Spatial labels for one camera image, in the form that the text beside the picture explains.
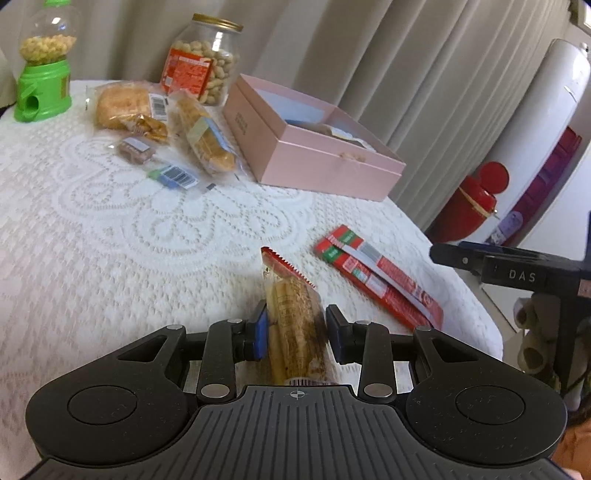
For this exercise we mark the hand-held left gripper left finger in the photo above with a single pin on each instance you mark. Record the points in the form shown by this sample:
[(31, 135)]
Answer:
[(261, 332)]

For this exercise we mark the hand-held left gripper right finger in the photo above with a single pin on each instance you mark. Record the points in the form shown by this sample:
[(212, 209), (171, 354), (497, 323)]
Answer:
[(334, 334)]

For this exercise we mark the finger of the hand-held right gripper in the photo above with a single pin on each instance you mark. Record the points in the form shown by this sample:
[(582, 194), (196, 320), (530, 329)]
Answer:
[(455, 258), (489, 246)]

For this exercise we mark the long rice cracker packet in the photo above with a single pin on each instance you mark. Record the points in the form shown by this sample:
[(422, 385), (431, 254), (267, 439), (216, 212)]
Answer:
[(291, 314)]

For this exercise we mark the red sausage stick packet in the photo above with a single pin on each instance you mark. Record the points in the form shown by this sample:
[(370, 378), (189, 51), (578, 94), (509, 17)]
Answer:
[(392, 272), (360, 277)]

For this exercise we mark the pink cardboard box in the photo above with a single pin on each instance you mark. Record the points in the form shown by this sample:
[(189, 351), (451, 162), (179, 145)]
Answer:
[(323, 170)]

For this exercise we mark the small green candy packet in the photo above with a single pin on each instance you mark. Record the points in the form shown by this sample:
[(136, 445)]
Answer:
[(173, 177)]

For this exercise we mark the blue label bread packet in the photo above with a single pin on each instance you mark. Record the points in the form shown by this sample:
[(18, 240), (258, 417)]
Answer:
[(207, 138)]

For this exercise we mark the small brown candy packet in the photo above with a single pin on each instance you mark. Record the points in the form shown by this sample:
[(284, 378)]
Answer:
[(136, 150)]

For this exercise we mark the clear bun packet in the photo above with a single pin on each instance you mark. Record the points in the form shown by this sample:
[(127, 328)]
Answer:
[(120, 106)]

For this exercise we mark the person's right hand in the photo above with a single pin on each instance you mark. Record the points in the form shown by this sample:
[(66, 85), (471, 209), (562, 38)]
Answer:
[(538, 314)]

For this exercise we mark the red round-eared container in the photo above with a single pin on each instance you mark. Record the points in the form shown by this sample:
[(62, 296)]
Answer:
[(466, 203)]

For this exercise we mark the white floor air conditioner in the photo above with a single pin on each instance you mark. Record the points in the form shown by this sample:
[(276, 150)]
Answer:
[(563, 92)]

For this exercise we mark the white lace tablecloth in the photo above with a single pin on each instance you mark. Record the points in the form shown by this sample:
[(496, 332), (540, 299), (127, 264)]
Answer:
[(115, 240)]

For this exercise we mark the orange clothing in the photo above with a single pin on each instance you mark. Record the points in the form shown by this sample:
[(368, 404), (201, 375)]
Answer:
[(577, 452)]

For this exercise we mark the beige curtain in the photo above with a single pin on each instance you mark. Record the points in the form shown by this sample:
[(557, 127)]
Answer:
[(346, 55)]

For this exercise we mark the clear peanut jar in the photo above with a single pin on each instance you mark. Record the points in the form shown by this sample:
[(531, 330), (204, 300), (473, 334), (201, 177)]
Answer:
[(189, 69)]

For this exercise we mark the green gumball dispenser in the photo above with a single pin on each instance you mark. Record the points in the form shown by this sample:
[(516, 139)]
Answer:
[(41, 87)]

